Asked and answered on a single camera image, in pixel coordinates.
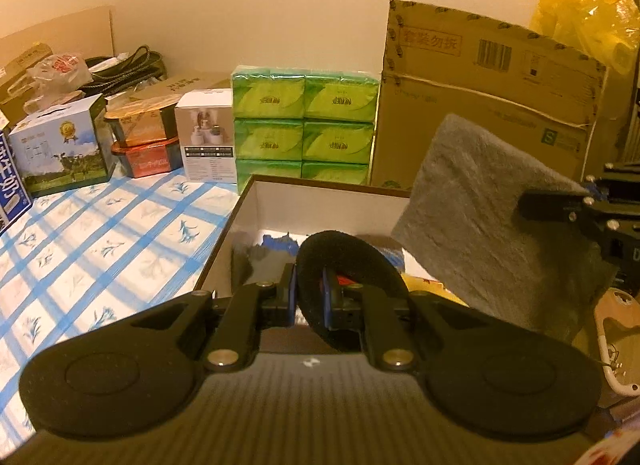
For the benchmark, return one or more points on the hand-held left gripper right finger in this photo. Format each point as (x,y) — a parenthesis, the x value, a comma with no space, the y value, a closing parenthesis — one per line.
(326,295)

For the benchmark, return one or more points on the red instant meal tray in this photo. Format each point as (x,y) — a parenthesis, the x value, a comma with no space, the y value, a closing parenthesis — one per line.
(147,162)

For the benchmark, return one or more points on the orange instant meal tray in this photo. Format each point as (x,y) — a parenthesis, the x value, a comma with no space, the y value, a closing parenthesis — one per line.
(145,122)

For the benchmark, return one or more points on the stack of green tissue packs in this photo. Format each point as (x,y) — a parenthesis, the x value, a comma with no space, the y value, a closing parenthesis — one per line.
(300,130)

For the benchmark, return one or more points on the yellow and green sponge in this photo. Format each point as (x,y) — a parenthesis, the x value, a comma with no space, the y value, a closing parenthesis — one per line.
(422,285)

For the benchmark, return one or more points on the cow print milk carton box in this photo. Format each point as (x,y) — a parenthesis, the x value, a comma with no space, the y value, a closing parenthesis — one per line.
(60,155)

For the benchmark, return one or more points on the large tan cardboard box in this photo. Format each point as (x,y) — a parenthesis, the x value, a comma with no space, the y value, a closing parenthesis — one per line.
(475,90)

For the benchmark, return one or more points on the grey and blue towel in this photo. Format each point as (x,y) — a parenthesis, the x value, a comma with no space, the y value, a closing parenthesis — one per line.
(275,242)

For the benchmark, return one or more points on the blue cartoon milk carton box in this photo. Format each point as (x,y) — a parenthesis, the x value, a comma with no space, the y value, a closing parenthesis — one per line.
(10,185)

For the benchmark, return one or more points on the white product box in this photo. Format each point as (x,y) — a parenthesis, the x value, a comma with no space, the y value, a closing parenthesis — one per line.
(205,145)

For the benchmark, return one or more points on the plain grey cloth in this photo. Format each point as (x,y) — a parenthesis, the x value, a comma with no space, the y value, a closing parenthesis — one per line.
(475,220)

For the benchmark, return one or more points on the black round crocheted pad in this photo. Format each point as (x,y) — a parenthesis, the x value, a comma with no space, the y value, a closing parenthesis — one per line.
(350,255)

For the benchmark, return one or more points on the blue checked bed sheet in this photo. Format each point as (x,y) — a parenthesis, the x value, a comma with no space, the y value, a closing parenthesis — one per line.
(100,255)

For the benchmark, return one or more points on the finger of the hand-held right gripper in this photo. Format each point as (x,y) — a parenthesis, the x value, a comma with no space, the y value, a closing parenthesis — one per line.
(612,187)
(555,205)

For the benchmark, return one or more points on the yellow plastic bag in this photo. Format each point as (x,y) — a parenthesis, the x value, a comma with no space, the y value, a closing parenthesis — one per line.
(580,15)

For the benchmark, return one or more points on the flat brown cardboard box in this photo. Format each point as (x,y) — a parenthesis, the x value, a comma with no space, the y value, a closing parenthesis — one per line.
(175,87)

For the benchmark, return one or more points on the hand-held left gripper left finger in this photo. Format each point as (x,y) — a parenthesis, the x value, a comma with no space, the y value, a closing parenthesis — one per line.
(292,291)

